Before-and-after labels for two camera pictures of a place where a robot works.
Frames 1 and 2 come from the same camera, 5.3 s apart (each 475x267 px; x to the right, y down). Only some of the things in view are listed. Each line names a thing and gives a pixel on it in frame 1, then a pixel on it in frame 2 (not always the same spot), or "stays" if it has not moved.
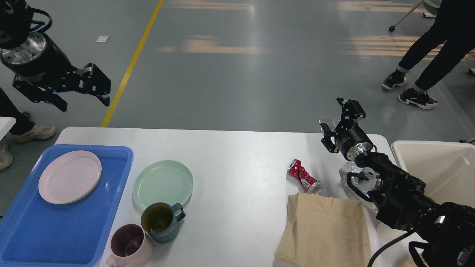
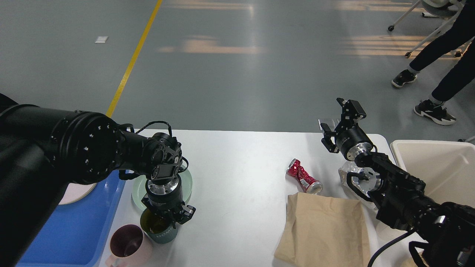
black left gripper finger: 91,79 to 186,214
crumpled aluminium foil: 352,167 stays
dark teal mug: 160,220 stays
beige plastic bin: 447,168 stays
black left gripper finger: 37,94 to 156,214
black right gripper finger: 352,112 stays
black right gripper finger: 327,140 stays
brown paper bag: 322,231 stays
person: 455,23 to 460,76
